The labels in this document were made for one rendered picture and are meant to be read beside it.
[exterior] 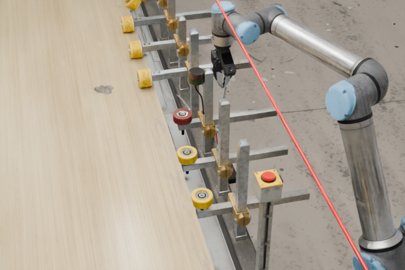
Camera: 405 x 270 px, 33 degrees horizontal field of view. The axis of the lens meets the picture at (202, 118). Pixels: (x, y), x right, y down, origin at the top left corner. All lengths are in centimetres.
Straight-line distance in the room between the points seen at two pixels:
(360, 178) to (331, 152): 185
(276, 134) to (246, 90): 50
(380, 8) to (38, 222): 394
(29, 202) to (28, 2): 157
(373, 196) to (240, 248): 56
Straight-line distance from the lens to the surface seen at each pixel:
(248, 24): 259
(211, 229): 278
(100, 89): 307
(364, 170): 232
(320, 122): 440
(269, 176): 210
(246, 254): 259
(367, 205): 237
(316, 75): 483
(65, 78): 317
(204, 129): 288
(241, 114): 296
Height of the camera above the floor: 262
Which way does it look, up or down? 37 degrees down
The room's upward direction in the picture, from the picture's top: straight up
